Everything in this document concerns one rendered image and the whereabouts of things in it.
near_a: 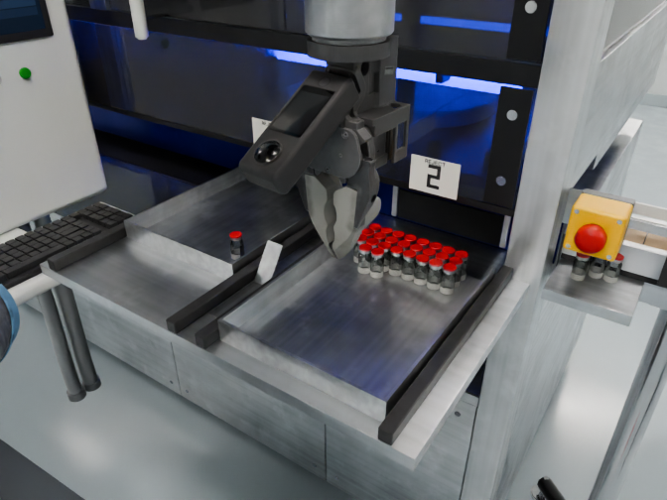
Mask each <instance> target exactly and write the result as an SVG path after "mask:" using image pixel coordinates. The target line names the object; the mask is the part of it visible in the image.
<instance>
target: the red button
mask: <svg viewBox="0 0 667 500"><path fill-rule="evenodd" d="M606 240H607V236H606V233H605V231H604V230H603V229H602V228H601V227H600V226H598V225H595V224H586V225H583V226H582V227H580V228H579V230H578V231H577V233H576V235H575V238H574V241H575V244H576V246H577V247H578V249H580V250H581V251H582V252H585V253H588V254H595V253H598V252H599V251H601V250H602V249H603V247H604V245H605V243H606Z"/></svg>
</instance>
